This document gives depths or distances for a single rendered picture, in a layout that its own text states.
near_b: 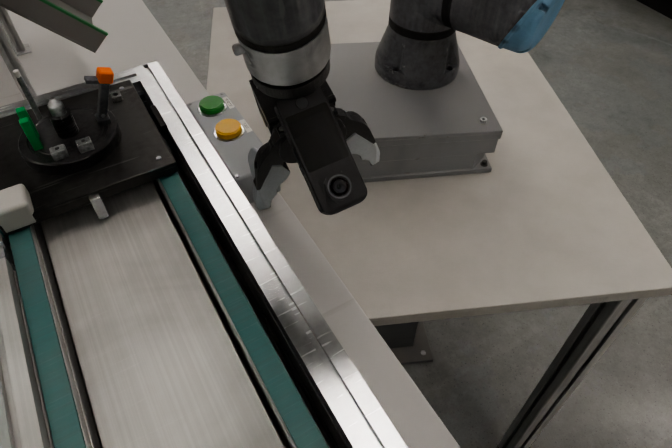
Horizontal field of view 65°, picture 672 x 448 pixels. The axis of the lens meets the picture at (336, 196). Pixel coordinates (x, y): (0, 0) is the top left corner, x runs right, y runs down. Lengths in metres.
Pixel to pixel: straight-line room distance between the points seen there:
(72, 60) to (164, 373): 0.82
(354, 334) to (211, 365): 0.19
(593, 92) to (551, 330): 1.36
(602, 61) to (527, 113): 2.00
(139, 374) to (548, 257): 0.58
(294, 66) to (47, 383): 0.44
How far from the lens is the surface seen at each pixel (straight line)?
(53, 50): 1.37
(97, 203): 0.80
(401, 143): 0.85
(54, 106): 0.85
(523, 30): 0.81
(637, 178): 2.43
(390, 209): 0.86
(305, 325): 0.63
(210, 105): 0.89
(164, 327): 0.70
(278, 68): 0.43
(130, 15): 1.44
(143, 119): 0.90
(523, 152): 1.01
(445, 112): 0.90
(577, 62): 3.02
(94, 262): 0.79
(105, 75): 0.83
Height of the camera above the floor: 1.50
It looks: 47 degrees down
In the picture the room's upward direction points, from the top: straight up
